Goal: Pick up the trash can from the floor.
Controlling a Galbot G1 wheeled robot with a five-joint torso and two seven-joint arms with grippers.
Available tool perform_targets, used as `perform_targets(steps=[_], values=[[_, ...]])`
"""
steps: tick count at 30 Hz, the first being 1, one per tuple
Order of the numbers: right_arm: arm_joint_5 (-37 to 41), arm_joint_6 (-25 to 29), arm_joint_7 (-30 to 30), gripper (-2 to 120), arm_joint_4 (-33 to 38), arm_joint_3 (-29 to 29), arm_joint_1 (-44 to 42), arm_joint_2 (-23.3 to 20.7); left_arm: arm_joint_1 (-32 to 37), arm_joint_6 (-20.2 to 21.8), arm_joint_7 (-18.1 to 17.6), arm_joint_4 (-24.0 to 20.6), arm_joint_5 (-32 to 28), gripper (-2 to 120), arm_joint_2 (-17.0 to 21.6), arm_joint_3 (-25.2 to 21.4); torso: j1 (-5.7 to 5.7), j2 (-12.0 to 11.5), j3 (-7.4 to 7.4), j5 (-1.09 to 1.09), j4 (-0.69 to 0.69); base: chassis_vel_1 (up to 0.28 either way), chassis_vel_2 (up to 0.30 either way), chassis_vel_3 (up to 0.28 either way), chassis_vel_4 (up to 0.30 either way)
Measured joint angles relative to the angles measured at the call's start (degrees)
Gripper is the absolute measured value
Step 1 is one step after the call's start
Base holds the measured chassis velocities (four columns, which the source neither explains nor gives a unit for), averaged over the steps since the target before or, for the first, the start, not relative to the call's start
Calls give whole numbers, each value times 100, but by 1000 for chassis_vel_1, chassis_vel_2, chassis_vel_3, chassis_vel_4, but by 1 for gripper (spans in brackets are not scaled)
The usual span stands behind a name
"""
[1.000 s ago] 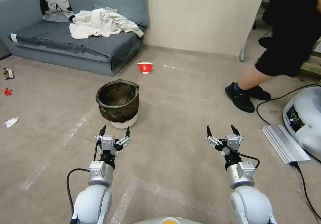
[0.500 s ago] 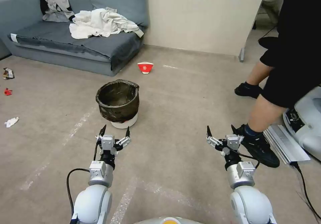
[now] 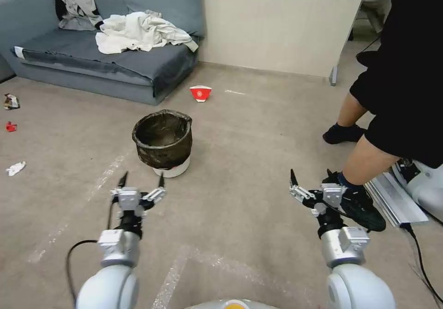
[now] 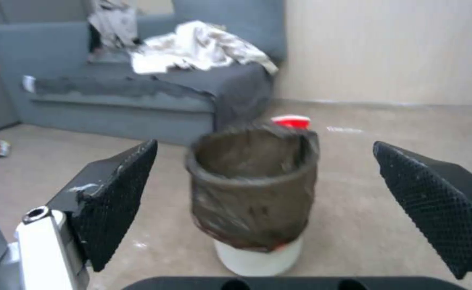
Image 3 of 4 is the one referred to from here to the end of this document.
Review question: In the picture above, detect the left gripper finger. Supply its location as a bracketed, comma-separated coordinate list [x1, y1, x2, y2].
[110, 171, 129, 203]
[143, 171, 168, 204]

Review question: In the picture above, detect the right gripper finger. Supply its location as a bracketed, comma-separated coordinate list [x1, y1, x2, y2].
[289, 169, 316, 203]
[325, 169, 348, 195]

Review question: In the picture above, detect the white trash can black bag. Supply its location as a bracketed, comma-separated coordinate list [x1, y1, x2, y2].
[131, 109, 193, 179]

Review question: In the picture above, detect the white rounded machine base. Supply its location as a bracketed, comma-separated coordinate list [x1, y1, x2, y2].
[394, 158, 443, 217]

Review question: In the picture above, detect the crumpled white tissue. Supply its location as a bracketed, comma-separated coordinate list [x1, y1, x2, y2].
[5, 161, 27, 178]

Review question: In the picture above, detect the red and white paper box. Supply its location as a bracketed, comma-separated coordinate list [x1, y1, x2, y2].
[189, 84, 214, 104]

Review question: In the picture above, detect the person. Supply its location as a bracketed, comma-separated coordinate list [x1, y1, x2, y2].
[322, 0, 443, 233]
[358, 0, 396, 35]

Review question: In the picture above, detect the grey sofa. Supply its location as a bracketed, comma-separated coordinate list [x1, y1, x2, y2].
[0, 0, 207, 107]

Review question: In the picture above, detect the white robot front shell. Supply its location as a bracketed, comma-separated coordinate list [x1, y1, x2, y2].
[182, 298, 278, 309]

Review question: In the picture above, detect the crumpled brown snack wrapper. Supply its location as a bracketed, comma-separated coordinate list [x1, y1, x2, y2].
[3, 93, 21, 111]

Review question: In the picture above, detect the crumpled white cloth pile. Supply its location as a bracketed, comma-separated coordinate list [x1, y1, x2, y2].
[95, 9, 200, 55]

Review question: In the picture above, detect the beige partition panel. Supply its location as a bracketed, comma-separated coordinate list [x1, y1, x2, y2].
[198, 0, 373, 78]

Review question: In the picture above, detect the grey and white jacket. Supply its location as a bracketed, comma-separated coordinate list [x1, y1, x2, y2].
[51, 0, 105, 31]

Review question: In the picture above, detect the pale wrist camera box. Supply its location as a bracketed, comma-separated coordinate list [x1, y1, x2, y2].
[119, 187, 140, 213]
[321, 182, 347, 206]

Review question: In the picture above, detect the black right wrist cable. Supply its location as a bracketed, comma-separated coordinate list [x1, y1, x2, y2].
[321, 200, 351, 220]

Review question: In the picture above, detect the thin black left wrist cable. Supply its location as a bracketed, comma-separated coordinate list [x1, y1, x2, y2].
[106, 198, 115, 230]

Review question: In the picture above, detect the silver aluminium rail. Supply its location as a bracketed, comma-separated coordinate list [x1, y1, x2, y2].
[365, 171, 431, 228]

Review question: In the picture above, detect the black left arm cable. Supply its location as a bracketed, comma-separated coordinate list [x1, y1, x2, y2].
[65, 239, 100, 307]

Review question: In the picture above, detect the black floor cable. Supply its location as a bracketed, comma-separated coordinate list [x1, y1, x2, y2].
[401, 221, 443, 305]

